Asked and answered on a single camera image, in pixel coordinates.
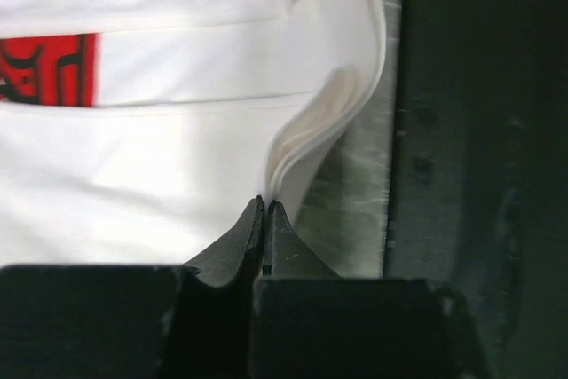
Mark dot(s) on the white t-shirt red print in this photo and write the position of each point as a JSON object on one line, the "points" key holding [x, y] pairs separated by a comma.
{"points": [[136, 131]]}

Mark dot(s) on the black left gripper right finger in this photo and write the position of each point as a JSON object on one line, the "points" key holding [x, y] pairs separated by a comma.
{"points": [[332, 327]]}

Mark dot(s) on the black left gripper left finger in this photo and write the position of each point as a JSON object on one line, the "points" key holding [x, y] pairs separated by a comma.
{"points": [[135, 321]]}

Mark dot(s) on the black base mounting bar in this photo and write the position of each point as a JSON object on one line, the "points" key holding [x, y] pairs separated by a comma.
{"points": [[478, 187]]}

